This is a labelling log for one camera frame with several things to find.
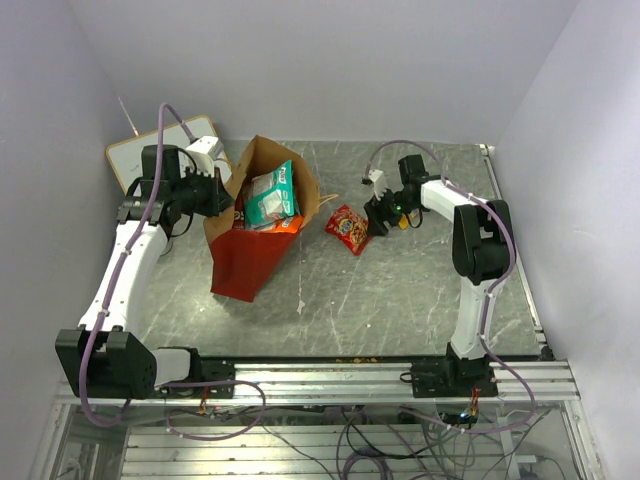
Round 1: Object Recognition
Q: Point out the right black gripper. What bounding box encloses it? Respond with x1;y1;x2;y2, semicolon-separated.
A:
363;185;418;237

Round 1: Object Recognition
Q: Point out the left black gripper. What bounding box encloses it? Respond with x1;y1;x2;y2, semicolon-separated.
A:
172;163;236;218

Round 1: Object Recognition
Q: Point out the yellow snack bar packet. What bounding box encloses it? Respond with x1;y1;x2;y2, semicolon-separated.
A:
398;214;413;230

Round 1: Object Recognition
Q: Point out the red cookie snack packet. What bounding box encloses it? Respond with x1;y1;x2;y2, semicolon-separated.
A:
325;205;371;256

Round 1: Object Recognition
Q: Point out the teal white snack packet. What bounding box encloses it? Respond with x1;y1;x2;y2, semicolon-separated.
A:
242;160;299;229

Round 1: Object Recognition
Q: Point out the red brown paper bag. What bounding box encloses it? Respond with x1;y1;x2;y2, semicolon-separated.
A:
203;135;320;302

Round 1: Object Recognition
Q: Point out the Fox's candy bag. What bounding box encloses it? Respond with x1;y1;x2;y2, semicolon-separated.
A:
258;215;304;234

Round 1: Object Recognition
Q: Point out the red Doritos chip bag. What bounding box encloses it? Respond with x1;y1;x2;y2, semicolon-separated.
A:
232;195;247;231

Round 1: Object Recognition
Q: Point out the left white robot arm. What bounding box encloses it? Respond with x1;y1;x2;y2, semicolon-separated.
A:
55;136;232;400

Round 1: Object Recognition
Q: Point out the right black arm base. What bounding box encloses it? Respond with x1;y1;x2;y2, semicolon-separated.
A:
399;344;498;398

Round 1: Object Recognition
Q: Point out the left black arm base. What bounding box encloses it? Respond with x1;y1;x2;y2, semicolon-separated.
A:
152;347;236;399

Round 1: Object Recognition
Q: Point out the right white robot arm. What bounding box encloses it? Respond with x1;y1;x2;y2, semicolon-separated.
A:
362;155;516;361

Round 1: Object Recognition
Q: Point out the yellow framed whiteboard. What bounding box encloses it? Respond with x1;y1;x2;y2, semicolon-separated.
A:
104;114;221;197

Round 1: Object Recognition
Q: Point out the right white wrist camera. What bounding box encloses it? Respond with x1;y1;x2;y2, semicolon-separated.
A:
362;169;389;201

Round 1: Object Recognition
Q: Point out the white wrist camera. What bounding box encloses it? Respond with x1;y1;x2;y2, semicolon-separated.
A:
362;169;389;201
186;135;226;175

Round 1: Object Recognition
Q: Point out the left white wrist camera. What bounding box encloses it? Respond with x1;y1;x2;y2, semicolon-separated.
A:
186;135;226;175

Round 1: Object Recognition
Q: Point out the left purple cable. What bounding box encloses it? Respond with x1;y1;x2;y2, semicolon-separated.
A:
77;102;267;442

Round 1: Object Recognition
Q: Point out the purple cable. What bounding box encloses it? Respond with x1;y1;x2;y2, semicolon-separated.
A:
367;139;537;435
77;102;267;442

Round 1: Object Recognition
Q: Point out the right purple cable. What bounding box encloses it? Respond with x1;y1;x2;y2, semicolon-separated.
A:
367;139;537;435

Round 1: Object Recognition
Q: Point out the aluminium frame rail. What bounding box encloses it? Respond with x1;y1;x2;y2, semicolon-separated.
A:
54;362;581;406

